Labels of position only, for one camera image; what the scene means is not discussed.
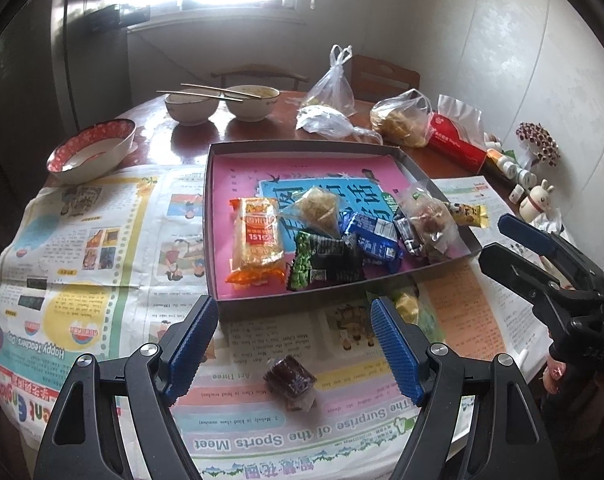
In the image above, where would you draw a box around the dark jelly cube pack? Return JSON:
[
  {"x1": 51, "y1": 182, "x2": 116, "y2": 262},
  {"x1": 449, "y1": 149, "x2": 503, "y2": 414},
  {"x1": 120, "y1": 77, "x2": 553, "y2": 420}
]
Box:
[{"x1": 263, "y1": 354, "x2": 317, "y2": 412}]

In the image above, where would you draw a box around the pink and blue book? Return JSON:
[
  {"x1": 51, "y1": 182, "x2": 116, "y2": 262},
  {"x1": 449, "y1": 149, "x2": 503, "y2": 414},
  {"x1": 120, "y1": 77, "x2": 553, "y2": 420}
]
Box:
[{"x1": 205, "y1": 153, "x2": 416, "y2": 300}]

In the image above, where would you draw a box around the dark green snack pack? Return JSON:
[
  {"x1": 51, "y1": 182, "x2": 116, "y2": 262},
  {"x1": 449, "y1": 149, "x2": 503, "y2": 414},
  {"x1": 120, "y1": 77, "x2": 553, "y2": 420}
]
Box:
[{"x1": 287, "y1": 231, "x2": 365, "y2": 292}]

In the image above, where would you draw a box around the plastic bag with snacks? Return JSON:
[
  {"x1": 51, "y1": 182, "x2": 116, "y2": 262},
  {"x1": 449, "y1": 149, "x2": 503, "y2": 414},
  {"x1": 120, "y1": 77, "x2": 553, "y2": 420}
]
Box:
[{"x1": 370, "y1": 89, "x2": 433, "y2": 148}]

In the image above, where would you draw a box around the right white bowl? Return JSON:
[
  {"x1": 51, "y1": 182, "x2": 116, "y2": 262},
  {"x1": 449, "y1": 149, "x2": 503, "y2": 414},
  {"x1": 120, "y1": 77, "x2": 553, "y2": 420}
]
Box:
[{"x1": 224, "y1": 84, "x2": 280, "y2": 122}]

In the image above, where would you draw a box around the yellow cow candy pack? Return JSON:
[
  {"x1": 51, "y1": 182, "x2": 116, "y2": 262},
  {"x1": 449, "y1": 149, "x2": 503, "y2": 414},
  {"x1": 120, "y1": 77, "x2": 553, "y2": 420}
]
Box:
[{"x1": 446, "y1": 203, "x2": 489, "y2": 229}]

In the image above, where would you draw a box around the blue cookie pack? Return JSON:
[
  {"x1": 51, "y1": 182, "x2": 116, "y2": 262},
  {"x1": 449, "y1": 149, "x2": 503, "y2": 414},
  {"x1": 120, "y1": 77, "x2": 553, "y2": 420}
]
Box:
[{"x1": 340, "y1": 211, "x2": 403, "y2": 273}]

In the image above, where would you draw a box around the red tissue pack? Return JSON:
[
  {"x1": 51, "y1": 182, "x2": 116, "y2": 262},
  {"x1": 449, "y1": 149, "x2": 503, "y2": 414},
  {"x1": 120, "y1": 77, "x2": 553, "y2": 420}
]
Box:
[{"x1": 429, "y1": 94, "x2": 487, "y2": 174}]

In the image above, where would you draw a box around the white rabbit figurine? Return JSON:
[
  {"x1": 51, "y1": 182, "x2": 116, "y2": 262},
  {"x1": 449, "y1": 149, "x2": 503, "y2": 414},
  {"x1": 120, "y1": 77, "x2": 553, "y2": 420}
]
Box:
[{"x1": 518, "y1": 179, "x2": 554, "y2": 223}]

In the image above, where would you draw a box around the red flowered bowl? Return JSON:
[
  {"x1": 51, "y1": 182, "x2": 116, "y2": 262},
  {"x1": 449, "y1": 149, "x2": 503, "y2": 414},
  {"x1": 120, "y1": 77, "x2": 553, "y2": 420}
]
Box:
[{"x1": 46, "y1": 118, "x2": 136, "y2": 185}]

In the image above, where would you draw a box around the tied clear plastic bag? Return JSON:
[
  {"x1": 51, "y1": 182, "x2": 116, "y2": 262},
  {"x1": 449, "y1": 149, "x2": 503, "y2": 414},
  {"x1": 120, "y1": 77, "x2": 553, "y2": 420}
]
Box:
[{"x1": 301, "y1": 44, "x2": 356, "y2": 117}]

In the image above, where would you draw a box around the red flower ornament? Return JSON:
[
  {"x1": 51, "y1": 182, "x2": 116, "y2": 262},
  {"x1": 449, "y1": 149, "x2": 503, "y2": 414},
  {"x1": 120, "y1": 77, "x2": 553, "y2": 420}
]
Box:
[{"x1": 515, "y1": 122, "x2": 561, "y2": 167}]

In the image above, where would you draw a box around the dark cardboard box tray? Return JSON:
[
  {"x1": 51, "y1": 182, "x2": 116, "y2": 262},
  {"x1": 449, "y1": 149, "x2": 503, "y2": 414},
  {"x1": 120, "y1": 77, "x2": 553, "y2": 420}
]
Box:
[{"x1": 203, "y1": 140, "x2": 480, "y2": 321}]

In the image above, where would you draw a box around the green pastry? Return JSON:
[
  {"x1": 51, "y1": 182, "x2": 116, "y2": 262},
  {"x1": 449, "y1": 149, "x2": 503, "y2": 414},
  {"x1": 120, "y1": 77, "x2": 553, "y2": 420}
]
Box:
[{"x1": 366, "y1": 286, "x2": 445, "y2": 342}]

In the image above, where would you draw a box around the left white bowl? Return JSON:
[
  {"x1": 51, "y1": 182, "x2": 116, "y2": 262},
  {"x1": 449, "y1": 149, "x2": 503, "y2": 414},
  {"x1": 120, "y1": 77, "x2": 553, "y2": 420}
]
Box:
[{"x1": 164, "y1": 92, "x2": 219, "y2": 126}]

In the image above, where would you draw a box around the white bowl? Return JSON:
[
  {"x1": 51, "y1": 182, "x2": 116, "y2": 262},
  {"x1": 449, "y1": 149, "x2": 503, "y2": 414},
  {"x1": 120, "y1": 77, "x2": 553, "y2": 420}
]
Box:
[
  {"x1": 164, "y1": 92, "x2": 219, "y2": 126},
  {"x1": 224, "y1": 84, "x2": 280, "y2": 122}
]

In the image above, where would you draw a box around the orange rice cracker pack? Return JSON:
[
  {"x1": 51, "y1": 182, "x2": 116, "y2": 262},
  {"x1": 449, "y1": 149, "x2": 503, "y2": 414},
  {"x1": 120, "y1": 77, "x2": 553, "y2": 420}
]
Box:
[{"x1": 225, "y1": 196, "x2": 285, "y2": 286}]

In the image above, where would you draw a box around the right hand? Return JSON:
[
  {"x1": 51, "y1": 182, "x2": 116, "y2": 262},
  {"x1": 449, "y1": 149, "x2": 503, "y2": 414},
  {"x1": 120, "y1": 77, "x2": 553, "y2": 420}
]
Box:
[{"x1": 542, "y1": 354, "x2": 604, "y2": 394}]

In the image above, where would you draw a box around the crumpled white plastic bag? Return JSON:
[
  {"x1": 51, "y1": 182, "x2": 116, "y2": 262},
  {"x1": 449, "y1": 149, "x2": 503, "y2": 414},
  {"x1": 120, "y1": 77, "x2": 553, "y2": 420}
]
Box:
[{"x1": 295, "y1": 105, "x2": 383, "y2": 145}]

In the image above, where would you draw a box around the wooden chair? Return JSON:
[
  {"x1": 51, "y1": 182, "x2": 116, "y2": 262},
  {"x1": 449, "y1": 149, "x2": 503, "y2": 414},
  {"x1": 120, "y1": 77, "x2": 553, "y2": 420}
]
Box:
[{"x1": 211, "y1": 54, "x2": 421, "y2": 102}]

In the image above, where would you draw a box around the clear pack brown cake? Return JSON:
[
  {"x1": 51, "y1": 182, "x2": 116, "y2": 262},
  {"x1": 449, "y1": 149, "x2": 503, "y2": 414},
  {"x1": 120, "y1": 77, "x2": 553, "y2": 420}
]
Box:
[{"x1": 394, "y1": 183, "x2": 461, "y2": 263}]

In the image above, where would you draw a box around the crumpled white tissue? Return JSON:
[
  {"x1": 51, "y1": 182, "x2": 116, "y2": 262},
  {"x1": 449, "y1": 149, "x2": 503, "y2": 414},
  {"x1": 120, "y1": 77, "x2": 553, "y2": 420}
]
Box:
[{"x1": 530, "y1": 207, "x2": 564, "y2": 236}]

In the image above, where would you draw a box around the dark cabinet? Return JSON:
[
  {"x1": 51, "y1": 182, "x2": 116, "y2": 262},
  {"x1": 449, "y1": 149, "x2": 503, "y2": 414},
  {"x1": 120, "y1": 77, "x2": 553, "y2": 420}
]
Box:
[{"x1": 0, "y1": 0, "x2": 132, "y2": 203}]

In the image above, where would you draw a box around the colourful student newspaper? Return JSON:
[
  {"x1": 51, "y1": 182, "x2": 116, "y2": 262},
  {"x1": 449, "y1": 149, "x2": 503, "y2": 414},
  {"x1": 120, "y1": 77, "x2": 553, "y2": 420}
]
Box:
[{"x1": 0, "y1": 164, "x2": 483, "y2": 480}]

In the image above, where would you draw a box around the clear pack pale cake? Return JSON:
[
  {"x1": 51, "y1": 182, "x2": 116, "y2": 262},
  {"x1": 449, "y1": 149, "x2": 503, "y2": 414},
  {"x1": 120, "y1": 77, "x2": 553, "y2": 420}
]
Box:
[{"x1": 280, "y1": 186, "x2": 342, "y2": 238}]

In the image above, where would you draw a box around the wooden chopstick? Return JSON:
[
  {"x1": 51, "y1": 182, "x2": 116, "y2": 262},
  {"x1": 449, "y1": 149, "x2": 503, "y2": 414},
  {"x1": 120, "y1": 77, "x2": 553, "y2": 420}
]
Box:
[
  {"x1": 180, "y1": 82, "x2": 263, "y2": 100},
  {"x1": 157, "y1": 90, "x2": 242, "y2": 103}
]

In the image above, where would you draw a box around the row of small bottles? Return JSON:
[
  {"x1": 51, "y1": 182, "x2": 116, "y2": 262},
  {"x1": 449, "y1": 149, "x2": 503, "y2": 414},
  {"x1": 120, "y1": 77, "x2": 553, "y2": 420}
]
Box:
[{"x1": 484, "y1": 133, "x2": 537, "y2": 204}]

